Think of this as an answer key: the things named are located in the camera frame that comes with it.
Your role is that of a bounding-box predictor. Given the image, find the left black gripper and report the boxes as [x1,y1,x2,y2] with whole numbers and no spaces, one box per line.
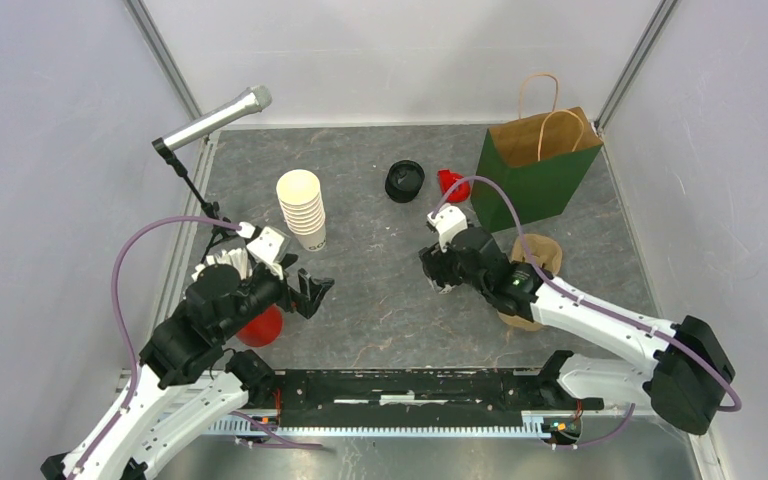
[217,252,335,339]

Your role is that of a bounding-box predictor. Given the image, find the silver microphone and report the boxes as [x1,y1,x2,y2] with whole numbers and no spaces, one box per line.
[152,85,273,155]

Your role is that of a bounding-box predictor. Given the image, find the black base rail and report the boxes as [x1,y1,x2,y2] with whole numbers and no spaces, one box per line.
[241,368,605,438]

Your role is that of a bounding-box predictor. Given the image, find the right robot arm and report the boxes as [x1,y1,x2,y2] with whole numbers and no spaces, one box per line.
[418,227,738,435]

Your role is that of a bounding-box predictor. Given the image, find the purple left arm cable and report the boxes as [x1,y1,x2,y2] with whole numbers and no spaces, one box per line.
[112,215,243,412]

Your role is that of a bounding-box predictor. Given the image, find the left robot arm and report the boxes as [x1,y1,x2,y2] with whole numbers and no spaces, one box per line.
[40,264,335,479]

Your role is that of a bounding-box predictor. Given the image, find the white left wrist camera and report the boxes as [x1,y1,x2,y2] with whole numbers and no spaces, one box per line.
[236,222,289,280]

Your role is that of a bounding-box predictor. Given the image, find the stack of white paper cups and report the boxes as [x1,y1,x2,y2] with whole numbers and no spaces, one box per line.
[275,169,326,252]

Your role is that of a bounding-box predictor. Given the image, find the brown cardboard cup carriers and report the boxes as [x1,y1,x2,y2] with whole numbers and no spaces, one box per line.
[498,234,563,332]

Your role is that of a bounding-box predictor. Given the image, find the stack of black lids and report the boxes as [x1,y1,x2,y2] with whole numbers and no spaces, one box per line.
[384,160,425,203]

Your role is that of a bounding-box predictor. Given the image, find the red plastic holder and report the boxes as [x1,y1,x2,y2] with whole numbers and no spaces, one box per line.
[437,169,471,204]

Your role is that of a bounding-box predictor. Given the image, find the green paper bag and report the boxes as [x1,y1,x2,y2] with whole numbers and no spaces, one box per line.
[470,83,603,232]

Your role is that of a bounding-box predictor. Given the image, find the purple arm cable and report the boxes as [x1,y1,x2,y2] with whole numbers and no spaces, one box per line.
[431,175,743,413]
[112,215,243,412]

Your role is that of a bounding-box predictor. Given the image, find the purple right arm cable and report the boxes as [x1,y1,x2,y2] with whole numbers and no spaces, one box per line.
[431,175,743,413]

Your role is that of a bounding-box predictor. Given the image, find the red cup with straws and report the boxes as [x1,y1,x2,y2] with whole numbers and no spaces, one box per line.
[191,247,283,348]

